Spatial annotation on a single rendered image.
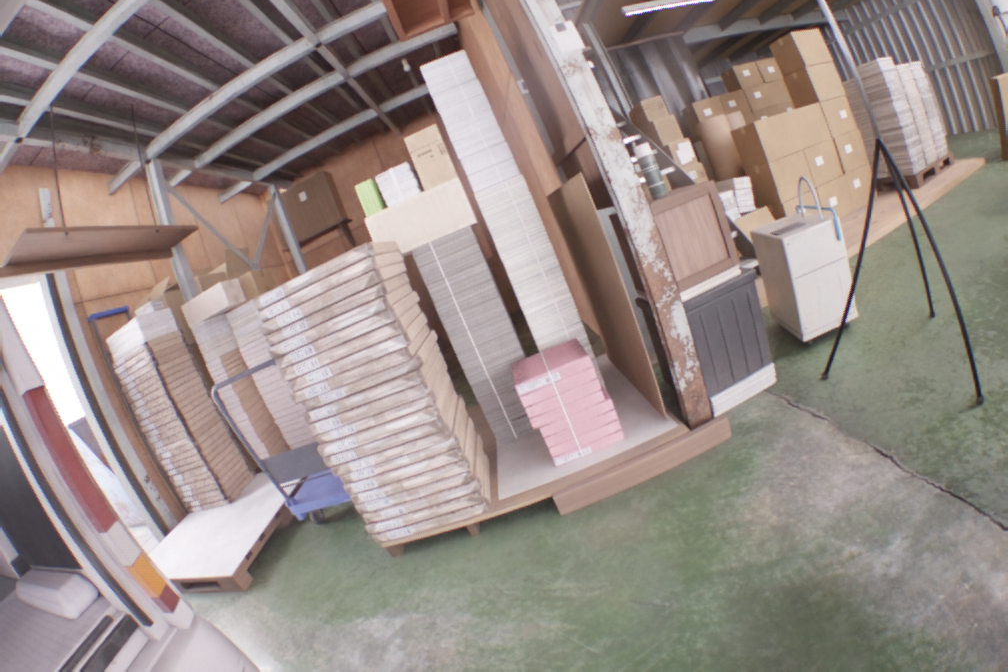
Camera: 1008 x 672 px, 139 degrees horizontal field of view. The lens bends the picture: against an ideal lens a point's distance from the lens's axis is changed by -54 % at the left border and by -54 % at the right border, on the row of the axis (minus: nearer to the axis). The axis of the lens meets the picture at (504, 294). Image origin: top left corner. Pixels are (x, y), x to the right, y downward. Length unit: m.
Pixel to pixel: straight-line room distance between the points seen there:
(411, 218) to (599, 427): 1.11
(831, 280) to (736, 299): 0.56
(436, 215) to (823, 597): 1.80
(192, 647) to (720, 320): 1.79
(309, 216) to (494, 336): 4.26
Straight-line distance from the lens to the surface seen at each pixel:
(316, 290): 1.38
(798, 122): 3.91
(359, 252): 1.31
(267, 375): 3.24
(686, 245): 1.52
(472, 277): 1.71
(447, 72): 1.88
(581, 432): 1.55
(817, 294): 1.99
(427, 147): 1.80
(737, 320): 1.66
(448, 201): 1.73
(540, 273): 1.73
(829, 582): 1.15
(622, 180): 1.35
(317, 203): 5.63
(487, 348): 1.76
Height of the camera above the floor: 0.96
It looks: 8 degrees down
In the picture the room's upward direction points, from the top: 23 degrees counter-clockwise
